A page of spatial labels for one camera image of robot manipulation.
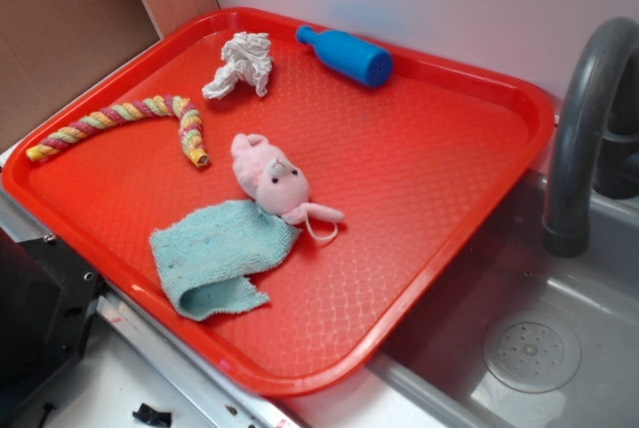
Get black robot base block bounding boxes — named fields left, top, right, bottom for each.
left=1, top=232, right=103, bottom=426

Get crumpled white paper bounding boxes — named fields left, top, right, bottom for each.
left=202, top=31, right=273, bottom=100

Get red plastic tray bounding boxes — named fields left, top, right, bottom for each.
left=2, top=8, right=554, bottom=397

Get pink plush bunny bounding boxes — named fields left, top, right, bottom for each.
left=231, top=134, right=344, bottom=242

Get light blue terry cloth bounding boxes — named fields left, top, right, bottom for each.
left=150, top=200, right=301, bottom=321

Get blue plastic toy bottle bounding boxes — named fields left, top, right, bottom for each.
left=296, top=25, right=393, bottom=88

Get grey toy sink basin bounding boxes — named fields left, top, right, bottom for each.
left=370, top=173, right=638, bottom=427

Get grey toy faucet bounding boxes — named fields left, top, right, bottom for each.
left=542, top=17, right=638, bottom=257

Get black tape scrap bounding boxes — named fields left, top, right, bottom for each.
left=132, top=403, right=173, bottom=428

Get brown cardboard panel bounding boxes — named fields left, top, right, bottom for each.
left=1, top=0, right=219, bottom=151

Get multicolour twisted rope toy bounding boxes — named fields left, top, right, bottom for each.
left=25, top=95, right=211, bottom=168

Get metal rail strip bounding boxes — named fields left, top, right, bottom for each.
left=0, top=188, right=306, bottom=428

